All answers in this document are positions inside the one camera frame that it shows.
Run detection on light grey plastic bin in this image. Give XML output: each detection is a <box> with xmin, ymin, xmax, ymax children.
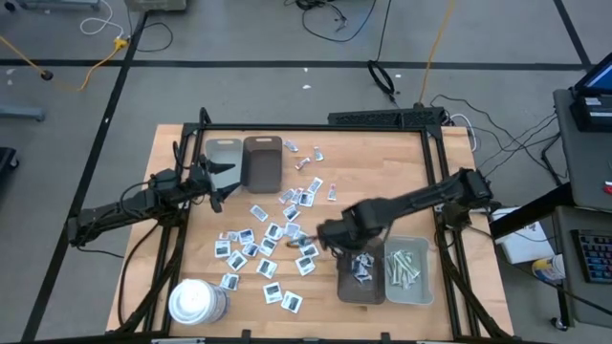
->
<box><xmin>204</xmin><ymin>138</ymin><xmax>244</xmax><ymax>195</ymax></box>
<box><xmin>384</xmin><ymin>234</ymin><xmax>435</xmax><ymax>306</ymax></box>

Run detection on black caster base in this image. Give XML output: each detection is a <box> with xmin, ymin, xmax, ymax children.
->
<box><xmin>0</xmin><ymin>146</ymin><xmax>20</xmax><ymax>183</ymax></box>

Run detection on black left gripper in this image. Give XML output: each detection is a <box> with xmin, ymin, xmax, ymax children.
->
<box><xmin>185</xmin><ymin>160</ymin><xmax>242</xmax><ymax>215</ymax></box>

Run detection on white wipes canister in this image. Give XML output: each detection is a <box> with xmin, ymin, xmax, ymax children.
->
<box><xmin>167</xmin><ymin>278</ymin><xmax>231</xmax><ymax>327</ymax></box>

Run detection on black perforated metal bar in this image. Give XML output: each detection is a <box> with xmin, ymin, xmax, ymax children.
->
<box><xmin>327</xmin><ymin>106</ymin><xmax>447</xmax><ymax>130</ymax></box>

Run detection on black diagonal beam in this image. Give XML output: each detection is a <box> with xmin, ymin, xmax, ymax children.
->
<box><xmin>487</xmin><ymin>182</ymin><xmax>576</xmax><ymax>241</ymax></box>

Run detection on black coiled cable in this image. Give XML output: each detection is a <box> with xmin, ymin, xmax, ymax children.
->
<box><xmin>366</xmin><ymin>0</ymin><xmax>399</xmax><ymax>105</ymax></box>

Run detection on orange hanging cable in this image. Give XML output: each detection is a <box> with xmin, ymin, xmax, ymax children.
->
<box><xmin>417</xmin><ymin>0</ymin><xmax>457</xmax><ymax>107</ymax></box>

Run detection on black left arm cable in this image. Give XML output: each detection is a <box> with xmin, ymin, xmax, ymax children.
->
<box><xmin>116</xmin><ymin>222</ymin><xmax>162</xmax><ymax>329</ymax></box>

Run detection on grey equipment base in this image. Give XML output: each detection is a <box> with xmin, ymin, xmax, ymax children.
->
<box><xmin>13</xmin><ymin>0</ymin><xmax>101</xmax><ymax>11</ymax></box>

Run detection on thin black floor cable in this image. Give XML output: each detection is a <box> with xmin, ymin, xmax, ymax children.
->
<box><xmin>127</xmin><ymin>9</ymin><xmax>174</xmax><ymax>54</ymax></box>

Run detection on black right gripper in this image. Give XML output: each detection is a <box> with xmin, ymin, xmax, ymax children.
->
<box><xmin>286</xmin><ymin>200</ymin><xmax>386</xmax><ymax>257</ymax></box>

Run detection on grey equipment box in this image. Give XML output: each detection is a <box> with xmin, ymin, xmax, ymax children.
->
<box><xmin>123</xmin><ymin>0</ymin><xmax>188</xmax><ymax>13</ymax></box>

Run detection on black floor cable bundle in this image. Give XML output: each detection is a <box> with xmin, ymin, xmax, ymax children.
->
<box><xmin>284</xmin><ymin>0</ymin><xmax>379</xmax><ymax>44</ymax></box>

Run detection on grey desk with keyboard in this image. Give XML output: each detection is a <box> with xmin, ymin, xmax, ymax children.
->
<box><xmin>551</xmin><ymin>204</ymin><xmax>612</xmax><ymax>330</ymax></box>

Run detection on black label printer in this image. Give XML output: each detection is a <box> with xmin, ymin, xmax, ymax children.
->
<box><xmin>568</xmin><ymin>92</ymin><xmax>612</xmax><ymax>134</ymax></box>

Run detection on yellow extension cable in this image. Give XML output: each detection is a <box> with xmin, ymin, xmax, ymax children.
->
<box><xmin>0</xmin><ymin>35</ymin><xmax>130</xmax><ymax>93</ymax></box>

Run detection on white cable loop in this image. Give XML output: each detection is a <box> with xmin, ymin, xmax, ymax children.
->
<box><xmin>448</xmin><ymin>113</ymin><xmax>480</xmax><ymax>153</ymax></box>

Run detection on black floor cables tangle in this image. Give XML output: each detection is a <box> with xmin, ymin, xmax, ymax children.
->
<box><xmin>428</xmin><ymin>93</ymin><xmax>561</xmax><ymax>185</ymax></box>

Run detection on white floor cable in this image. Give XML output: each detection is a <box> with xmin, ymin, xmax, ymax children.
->
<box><xmin>78</xmin><ymin>0</ymin><xmax>126</xmax><ymax>40</ymax></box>

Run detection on black keyboard coloured keys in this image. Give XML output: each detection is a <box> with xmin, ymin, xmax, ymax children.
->
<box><xmin>570</xmin><ymin>227</ymin><xmax>612</xmax><ymax>285</ymax></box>

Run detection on wipes tub yellow label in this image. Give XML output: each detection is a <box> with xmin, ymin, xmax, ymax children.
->
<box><xmin>531</xmin><ymin>253</ymin><xmax>567</xmax><ymax>283</ymax></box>

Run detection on grey floor stand foot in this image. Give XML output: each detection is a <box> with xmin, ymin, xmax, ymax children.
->
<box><xmin>0</xmin><ymin>104</ymin><xmax>48</xmax><ymax>122</ymax></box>

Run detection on laptop screen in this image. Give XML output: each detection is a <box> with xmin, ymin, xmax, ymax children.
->
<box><xmin>573</xmin><ymin>62</ymin><xmax>612</xmax><ymax>97</ymax></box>

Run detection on brown translucent plastic bin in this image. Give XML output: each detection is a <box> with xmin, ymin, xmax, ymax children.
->
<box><xmin>337</xmin><ymin>234</ymin><xmax>386</xmax><ymax>306</ymax></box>
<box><xmin>242</xmin><ymin>135</ymin><xmax>284</xmax><ymax>194</ymax></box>

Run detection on white box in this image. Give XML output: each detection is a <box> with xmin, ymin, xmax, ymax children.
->
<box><xmin>488</xmin><ymin>205</ymin><xmax>557</xmax><ymax>266</ymax></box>

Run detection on grey desk with printer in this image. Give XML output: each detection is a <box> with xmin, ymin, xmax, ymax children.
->
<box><xmin>553</xmin><ymin>87</ymin><xmax>612</xmax><ymax>212</ymax></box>

